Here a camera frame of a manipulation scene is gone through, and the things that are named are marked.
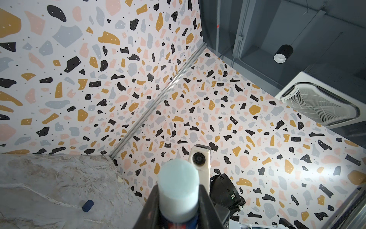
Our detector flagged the aluminium corner post right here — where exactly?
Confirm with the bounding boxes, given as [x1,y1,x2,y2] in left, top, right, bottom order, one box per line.
[109,42,207,160]

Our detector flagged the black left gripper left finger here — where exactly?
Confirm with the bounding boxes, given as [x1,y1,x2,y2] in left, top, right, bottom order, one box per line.
[133,185,159,229]

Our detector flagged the blue glue stick cap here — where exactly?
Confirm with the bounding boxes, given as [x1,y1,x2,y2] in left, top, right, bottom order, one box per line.
[82,200,94,212]

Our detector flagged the black ceiling spotlight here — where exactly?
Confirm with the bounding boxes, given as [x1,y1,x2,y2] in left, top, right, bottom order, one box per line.
[274,44,294,64]

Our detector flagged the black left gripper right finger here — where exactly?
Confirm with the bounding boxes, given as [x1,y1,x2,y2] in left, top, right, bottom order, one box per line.
[198,185,226,229]

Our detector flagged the white ceiling air conditioner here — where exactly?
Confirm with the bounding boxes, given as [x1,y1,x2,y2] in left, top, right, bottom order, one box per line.
[275,72,366,129]

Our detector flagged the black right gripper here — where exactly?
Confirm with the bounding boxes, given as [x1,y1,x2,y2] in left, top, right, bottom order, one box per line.
[209,174,246,216]

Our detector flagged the blue white glue stick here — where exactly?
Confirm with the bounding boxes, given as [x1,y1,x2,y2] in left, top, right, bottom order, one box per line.
[157,159,200,229]

